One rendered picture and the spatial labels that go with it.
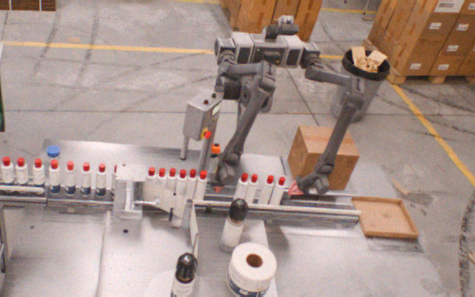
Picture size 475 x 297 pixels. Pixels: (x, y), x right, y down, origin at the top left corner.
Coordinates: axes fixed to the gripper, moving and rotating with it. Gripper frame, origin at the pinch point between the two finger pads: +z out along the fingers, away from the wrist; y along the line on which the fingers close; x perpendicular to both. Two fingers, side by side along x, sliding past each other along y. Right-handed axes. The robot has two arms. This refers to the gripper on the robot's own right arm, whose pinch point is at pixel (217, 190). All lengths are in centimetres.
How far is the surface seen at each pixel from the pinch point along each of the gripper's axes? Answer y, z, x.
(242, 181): 13.2, -3.5, 4.2
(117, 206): -48.7, 4.9, -9.5
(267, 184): 26.3, -2.9, 4.2
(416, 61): 260, 73, 288
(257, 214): 24.7, 15.8, 0.4
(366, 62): 169, 44, 223
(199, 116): -14.6, -41.5, 6.1
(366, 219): 88, 18, 4
